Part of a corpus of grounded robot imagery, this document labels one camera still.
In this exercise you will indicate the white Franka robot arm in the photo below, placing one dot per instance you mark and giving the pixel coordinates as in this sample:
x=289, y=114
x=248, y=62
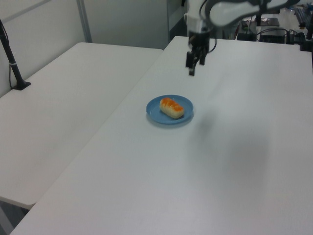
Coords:
x=227, y=12

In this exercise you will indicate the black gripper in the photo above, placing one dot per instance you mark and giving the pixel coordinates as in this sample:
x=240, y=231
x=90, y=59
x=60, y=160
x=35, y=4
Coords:
x=200, y=40

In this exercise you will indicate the black aluminium rail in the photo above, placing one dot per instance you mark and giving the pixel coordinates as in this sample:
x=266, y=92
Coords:
x=301, y=16

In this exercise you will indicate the black clamp stand with pole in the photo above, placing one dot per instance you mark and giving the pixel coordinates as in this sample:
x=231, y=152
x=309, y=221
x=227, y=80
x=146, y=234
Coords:
x=307, y=36

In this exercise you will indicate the black electronics box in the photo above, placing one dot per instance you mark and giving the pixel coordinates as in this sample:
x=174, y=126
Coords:
x=271, y=36

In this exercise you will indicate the black slanted camera stand pole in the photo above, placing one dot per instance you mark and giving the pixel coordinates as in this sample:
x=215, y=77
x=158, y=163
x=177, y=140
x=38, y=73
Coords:
x=11, y=60

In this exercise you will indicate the grey partition frame post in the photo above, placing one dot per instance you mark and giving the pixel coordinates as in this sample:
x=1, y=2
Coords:
x=84, y=19

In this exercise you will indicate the black flat pad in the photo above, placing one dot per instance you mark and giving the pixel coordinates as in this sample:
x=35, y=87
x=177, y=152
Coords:
x=271, y=22

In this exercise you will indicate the orange-topped bread loaf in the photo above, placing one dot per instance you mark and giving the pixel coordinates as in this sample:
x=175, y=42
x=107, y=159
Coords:
x=171, y=108

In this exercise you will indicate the small black box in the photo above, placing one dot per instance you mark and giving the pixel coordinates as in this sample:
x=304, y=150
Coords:
x=245, y=36

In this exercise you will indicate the thin black upright pole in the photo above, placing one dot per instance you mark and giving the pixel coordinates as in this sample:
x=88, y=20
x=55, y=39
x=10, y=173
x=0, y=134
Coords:
x=258, y=20

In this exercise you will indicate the blue plastic plate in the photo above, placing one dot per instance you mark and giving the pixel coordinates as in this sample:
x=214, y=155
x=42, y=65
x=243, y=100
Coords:
x=153, y=110

